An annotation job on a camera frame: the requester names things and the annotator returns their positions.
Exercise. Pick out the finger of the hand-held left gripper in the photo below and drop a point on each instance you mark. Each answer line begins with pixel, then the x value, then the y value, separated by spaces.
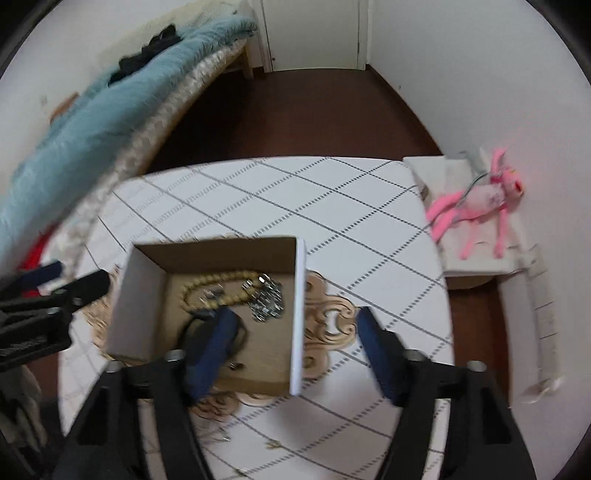
pixel 42 273
pixel 87 286

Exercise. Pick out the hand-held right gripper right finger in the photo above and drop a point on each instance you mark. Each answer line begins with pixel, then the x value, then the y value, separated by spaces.
pixel 379 347

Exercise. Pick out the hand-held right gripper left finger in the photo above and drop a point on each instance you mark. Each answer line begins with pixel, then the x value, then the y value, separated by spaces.
pixel 213 351

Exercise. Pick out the white cardboard box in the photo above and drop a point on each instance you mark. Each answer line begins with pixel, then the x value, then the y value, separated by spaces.
pixel 207 318

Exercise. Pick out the red cloth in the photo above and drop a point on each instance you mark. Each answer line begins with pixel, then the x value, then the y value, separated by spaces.
pixel 34 256

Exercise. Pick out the wooden ornate carved tray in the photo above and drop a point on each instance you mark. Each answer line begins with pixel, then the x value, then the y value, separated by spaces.
pixel 323 323

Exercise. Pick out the small gold earring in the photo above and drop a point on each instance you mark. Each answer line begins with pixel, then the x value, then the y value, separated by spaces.
pixel 274 445

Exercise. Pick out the white checked tablecloth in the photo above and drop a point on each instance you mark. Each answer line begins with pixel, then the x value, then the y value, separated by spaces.
pixel 295 258

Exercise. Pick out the bed with teal blanket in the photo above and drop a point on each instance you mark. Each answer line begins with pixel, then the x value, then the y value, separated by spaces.
pixel 78 134

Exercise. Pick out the white side cabinet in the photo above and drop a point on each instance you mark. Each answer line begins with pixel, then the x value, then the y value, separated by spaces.
pixel 471 217

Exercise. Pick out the beige patterned mattress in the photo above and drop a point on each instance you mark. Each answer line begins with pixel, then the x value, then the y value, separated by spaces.
pixel 152 134

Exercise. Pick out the pink plush toy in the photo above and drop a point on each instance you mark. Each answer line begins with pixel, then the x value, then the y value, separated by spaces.
pixel 480 198

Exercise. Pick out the black cloth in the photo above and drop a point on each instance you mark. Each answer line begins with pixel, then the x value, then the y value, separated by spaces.
pixel 143 51

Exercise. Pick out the white door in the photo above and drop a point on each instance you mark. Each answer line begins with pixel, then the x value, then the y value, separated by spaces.
pixel 312 35

